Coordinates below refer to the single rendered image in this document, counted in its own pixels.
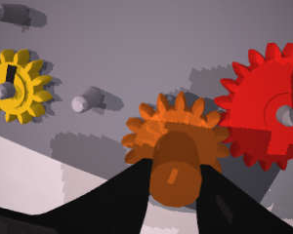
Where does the grey board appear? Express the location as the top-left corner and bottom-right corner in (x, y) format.
(0, 0), (293, 179)

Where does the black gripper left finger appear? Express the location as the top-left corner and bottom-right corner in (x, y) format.
(0, 157), (153, 234)

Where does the red gear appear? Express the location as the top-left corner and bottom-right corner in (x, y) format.
(214, 43), (293, 172)

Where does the brown gear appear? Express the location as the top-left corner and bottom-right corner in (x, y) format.
(122, 93), (230, 208)

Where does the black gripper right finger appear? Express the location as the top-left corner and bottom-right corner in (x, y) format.
(196, 165), (293, 234)

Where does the yellow gear with black stripe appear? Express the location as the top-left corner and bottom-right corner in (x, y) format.
(0, 50), (53, 124)

